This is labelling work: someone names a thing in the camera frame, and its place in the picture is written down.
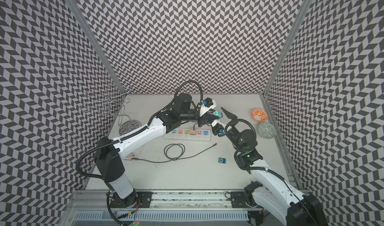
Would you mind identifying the thin white power strip cord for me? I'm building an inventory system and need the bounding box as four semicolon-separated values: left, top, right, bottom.
131;144;145;158

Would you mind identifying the teal usb charger plug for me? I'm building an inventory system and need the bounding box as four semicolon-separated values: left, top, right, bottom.
213;110;223;119

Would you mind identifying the grey coiled usb cable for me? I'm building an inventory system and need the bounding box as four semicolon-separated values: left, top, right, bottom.
133;142;218;164

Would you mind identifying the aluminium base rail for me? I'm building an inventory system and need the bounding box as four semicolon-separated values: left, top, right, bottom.
58;190;286;226

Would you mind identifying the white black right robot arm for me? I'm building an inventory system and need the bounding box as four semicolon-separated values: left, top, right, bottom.
222;110;328;226

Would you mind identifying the blue square mp3 player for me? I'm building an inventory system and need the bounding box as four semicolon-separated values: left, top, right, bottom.
218;158;226;164

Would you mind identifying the orange patterned bowl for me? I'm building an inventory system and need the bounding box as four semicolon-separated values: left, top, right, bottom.
251;108;269;123

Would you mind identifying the white multicolour power strip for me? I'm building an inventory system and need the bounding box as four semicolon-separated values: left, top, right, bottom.
164;128;212;142

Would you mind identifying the chrome wire jewelry stand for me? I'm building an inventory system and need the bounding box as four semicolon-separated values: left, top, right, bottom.
82;82;142;136

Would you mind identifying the green patterned bowl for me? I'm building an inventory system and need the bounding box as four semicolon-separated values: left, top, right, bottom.
257;122;277;139

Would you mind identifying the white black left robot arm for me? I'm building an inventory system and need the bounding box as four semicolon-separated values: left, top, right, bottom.
76;80;217;200

